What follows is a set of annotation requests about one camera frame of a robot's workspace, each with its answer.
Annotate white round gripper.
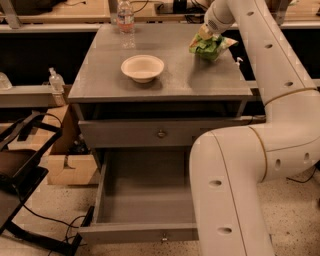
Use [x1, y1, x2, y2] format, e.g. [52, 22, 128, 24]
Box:
[198, 1, 235, 40]

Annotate green rice chip bag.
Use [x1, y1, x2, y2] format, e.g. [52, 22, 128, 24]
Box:
[189, 34, 238, 61]

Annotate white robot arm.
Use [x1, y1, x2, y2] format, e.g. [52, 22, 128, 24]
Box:
[189, 0, 320, 256]

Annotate grey wooden drawer cabinet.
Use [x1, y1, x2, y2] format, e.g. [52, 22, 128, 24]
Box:
[69, 23, 252, 164]

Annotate closed grey top drawer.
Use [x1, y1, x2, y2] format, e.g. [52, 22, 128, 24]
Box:
[79, 118, 249, 148]

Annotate open grey middle drawer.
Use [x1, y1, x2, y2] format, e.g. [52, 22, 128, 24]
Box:
[80, 147, 198, 244]

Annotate small white pump dispenser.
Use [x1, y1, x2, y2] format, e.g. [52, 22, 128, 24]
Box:
[236, 57, 243, 67]

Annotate white paper bowl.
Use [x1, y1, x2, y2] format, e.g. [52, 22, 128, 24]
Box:
[121, 55, 164, 83]

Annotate clear plastic water bottle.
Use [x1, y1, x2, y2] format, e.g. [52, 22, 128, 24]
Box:
[117, 0, 134, 34]

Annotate small clear sanitizer bottle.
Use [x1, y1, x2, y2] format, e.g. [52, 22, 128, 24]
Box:
[49, 67, 65, 92]

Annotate brown cardboard box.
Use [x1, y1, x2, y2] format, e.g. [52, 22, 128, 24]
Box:
[9, 105, 99, 186]

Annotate black floor cable right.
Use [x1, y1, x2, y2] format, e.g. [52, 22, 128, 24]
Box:
[285, 166, 318, 184]

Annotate black floor cable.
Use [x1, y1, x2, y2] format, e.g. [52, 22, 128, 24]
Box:
[19, 203, 88, 256]
[285, 166, 318, 184]

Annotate black cart frame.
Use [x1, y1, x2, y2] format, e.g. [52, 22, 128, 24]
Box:
[0, 111, 82, 256]

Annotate black floor cable left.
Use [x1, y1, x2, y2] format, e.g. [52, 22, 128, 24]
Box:
[19, 203, 88, 256]

